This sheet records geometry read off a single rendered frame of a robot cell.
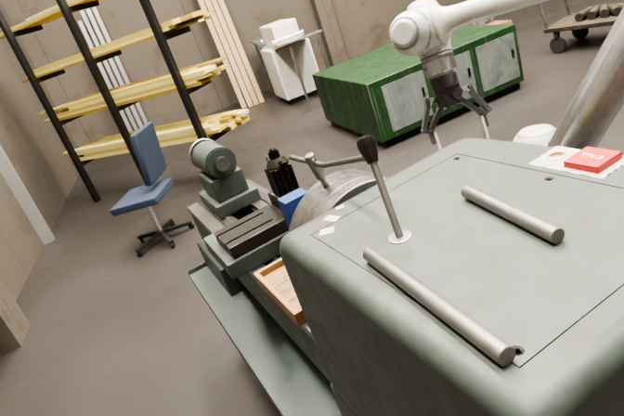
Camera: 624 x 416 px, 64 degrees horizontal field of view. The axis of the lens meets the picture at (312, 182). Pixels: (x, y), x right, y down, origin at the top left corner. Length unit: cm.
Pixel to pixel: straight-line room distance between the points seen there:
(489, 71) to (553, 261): 465
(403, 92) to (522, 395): 434
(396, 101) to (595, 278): 418
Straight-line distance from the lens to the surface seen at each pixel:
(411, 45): 126
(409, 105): 482
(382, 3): 1050
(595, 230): 74
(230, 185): 218
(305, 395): 165
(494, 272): 68
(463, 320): 58
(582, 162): 89
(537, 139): 152
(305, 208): 111
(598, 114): 131
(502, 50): 536
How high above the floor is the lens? 165
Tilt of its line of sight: 21 degrees down
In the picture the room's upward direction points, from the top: 19 degrees counter-clockwise
